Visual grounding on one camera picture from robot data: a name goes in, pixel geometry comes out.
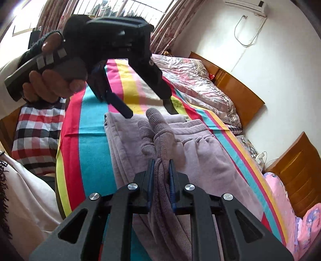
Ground white air conditioner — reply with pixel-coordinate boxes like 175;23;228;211
224;0;268;17

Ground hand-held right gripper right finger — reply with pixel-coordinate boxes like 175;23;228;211
169;159;294;261

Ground rolled pink printed blanket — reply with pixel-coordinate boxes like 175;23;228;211
295;204;321;260

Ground nightstand with floral cloth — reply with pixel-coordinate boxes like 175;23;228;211
236;134;266;173

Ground floral quilt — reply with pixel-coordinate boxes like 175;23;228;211
150;54;242;131

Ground padded wooden headboard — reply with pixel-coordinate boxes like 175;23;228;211
266;132;321;219

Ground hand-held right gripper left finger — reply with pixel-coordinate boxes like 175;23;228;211
29;159;156;261

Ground person's left hand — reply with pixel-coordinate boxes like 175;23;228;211
20;15;87;104

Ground wooden bed footboard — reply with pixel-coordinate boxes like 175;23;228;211
0;107;24;156

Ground window with metal bars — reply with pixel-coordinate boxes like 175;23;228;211
73;0;173;19

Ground plain wooden headboard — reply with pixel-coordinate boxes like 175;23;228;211
188;51;266;128

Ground striped colourful blanket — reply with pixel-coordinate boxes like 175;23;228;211
55;58;289;261

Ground floral curtain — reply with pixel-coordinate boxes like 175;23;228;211
150;0;201;57
38;0;81;32

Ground lilac pants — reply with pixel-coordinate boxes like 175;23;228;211
104;107;266;261

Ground pink bedsheet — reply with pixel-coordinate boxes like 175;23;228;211
262;172;301;261

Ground black fringed scarf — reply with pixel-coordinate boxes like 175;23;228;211
0;161;13;241

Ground person's white coat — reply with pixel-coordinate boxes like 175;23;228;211
0;153;63;261

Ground plaid bedsheet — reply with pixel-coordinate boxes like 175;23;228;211
11;97;67;176

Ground white power cable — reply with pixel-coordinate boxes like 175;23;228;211
234;14;267;47

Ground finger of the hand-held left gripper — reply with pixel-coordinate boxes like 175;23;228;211
128;56;180;114
86;59;133;119

